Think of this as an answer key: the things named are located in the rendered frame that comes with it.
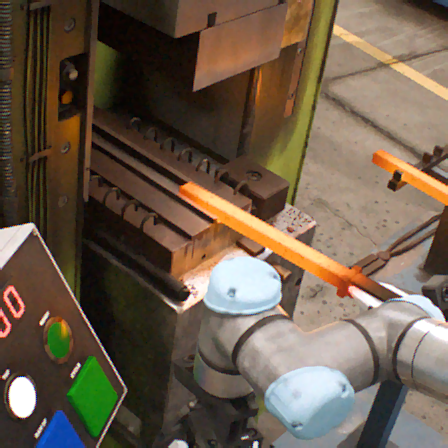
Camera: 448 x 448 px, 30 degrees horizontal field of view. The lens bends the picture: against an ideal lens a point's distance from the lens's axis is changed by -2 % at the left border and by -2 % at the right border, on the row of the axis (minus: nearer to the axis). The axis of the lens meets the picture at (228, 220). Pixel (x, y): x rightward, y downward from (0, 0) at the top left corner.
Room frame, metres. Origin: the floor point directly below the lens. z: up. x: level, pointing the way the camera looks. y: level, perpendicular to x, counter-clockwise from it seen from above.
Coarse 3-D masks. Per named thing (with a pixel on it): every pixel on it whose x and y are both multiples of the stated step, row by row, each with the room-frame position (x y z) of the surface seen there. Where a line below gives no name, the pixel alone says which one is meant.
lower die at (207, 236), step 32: (96, 160) 1.26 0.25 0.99; (128, 160) 1.26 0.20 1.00; (160, 160) 1.29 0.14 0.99; (96, 192) 1.17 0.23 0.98; (128, 192) 1.18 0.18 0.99; (160, 192) 1.19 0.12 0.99; (224, 192) 1.22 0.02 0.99; (128, 224) 1.11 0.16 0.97; (160, 224) 1.11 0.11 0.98; (192, 224) 1.12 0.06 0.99; (224, 224) 1.15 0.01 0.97; (160, 256) 1.06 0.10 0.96; (192, 256) 1.09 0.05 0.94
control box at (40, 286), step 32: (32, 224) 0.78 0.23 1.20; (0, 256) 0.72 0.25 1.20; (32, 256) 0.75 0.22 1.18; (0, 288) 0.68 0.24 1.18; (32, 288) 0.72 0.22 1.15; (64, 288) 0.77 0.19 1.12; (32, 320) 0.69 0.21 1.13; (64, 320) 0.74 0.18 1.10; (0, 352) 0.62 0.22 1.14; (32, 352) 0.66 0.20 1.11; (96, 352) 0.75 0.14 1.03; (0, 384) 0.60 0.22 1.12; (32, 384) 0.63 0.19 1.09; (64, 384) 0.67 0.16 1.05; (0, 416) 0.57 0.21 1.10; (32, 416) 0.60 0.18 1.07
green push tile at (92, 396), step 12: (96, 360) 0.73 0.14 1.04; (84, 372) 0.71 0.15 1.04; (96, 372) 0.72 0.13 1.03; (84, 384) 0.69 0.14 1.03; (96, 384) 0.71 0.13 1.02; (108, 384) 0.73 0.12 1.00; (72, 396) 0.67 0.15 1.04; (84, 396) 0.68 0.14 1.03; (96, 396) 0.70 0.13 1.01; (108, 396) 0.72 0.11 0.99; (84, 408) 0.67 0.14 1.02; (96, 408) 0.69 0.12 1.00; (108, 408) 0.70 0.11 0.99; (84, 420) 0.66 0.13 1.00; (96, 420) 0.67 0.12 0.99; (96, 432) 0.66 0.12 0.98
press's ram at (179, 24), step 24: (120, 0) 1.07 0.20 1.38; (144, 0) 1.04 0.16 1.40; (168, 0) 1.02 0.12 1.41; (192, 0) 1.03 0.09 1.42; (216, 0) 1.07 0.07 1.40; (240, 0) 1.11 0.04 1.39; (264, 0) 1.16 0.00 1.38; (288, 0) 1.21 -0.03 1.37; (168, 24) 1.02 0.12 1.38; (192, 24) 1.03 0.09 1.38
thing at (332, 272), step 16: (192, 192) 1.18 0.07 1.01; (208, 192) 1.19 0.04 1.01; (208, 208) 1.15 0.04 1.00; (224, 208) 1.14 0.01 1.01; (240, 224) 1.11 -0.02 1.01; (256, 224) 1.11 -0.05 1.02; (256, 240) 1.09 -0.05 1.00; (272, 240) 1.07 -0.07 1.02; (288, 240) 1.08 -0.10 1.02; (288, 256) 1.05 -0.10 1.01; (304, 256) 1.04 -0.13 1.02; (320, 256) 1.04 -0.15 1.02; (320, 272) 1.02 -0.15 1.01; (336, 272) 1.01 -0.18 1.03; (352, 272) 1.01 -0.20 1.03; (368, 288) 0.97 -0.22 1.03; (384, 288) 0.98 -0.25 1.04
